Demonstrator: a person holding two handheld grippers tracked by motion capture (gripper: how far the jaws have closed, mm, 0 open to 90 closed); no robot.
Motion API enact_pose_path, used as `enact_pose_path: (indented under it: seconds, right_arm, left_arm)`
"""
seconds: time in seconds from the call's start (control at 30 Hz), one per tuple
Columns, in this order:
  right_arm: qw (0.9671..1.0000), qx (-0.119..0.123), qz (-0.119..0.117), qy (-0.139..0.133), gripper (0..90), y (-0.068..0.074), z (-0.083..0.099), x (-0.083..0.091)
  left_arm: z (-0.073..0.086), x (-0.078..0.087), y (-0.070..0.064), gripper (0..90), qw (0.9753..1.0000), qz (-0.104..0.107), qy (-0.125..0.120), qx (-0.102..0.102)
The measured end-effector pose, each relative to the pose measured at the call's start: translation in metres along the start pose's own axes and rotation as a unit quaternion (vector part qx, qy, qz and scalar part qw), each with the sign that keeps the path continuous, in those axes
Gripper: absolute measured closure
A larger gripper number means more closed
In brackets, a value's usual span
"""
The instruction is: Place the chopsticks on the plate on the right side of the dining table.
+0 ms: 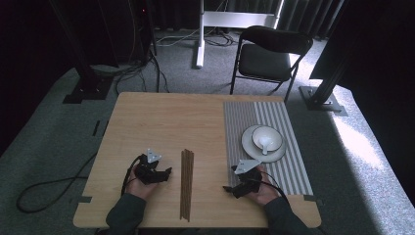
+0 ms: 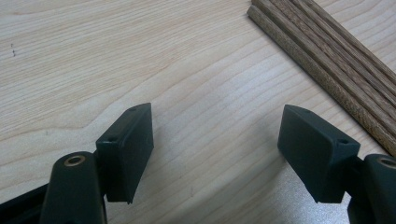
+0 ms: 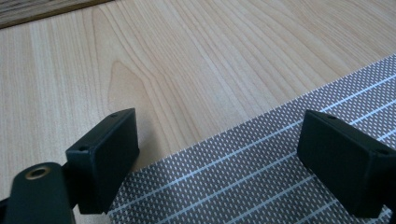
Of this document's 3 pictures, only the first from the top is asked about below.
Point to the person's right hand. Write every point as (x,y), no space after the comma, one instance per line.
(266,192)

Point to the black metal stand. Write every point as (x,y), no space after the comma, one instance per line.
(88,88)

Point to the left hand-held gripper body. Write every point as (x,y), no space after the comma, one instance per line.
(148,173)

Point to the striped grey white placemat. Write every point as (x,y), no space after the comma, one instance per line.
(293,169)

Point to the white plate with dark rim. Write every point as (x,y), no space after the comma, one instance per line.
(249,150)

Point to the white ceramic spoon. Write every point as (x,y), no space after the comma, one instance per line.
(265,142)

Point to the white desk frame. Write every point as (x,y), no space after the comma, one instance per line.
(225,19)

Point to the grey tape piece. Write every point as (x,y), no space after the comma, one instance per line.
(84,199)
(310,197)

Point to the person's left hand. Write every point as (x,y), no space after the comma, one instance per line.
(138,188)

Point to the white bowl with dark rim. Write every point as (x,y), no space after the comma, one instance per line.
(272,133)

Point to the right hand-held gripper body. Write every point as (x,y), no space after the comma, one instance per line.
(249,182)

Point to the black folding chair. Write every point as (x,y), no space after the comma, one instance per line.
(267,60)

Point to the black metal stand base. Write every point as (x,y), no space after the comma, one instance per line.
(321,98)

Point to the black tape strip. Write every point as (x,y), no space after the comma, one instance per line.
(105,127)
(96,128)

